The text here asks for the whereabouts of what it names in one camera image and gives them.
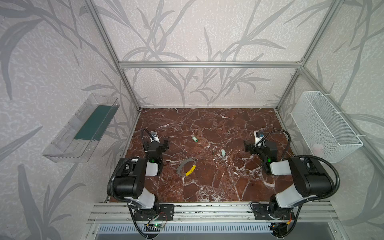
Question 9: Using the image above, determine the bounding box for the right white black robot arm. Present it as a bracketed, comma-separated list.
[244, 131, 341, 240]

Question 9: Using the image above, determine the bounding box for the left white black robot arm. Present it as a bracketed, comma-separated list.
[107, 129, 169, 240]

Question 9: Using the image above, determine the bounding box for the pink object in basket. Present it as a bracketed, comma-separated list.
[311, 143, 324, 155]

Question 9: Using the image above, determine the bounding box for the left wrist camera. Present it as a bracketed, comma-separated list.
[150, 131, 160, 142]

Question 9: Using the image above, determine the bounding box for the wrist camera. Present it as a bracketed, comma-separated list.
[150, 131, 160, 142]
[254, 131, 264, 147]

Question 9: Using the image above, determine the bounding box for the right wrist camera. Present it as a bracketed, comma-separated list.
[254, 131, 264, 147]

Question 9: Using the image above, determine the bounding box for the white wire mesh basket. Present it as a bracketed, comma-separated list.
[291, 91, 364, 163]

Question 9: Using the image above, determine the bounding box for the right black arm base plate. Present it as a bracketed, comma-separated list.
[250, 202, 296, 221]

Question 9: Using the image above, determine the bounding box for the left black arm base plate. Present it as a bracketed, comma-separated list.
[134, 204, 175, 221]

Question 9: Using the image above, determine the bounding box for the clear plastic wall bin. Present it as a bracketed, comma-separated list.
[43, 94, 120, 163]

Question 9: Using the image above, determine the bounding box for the aluminium front rail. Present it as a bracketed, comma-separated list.
[87, 201, 340, 224]

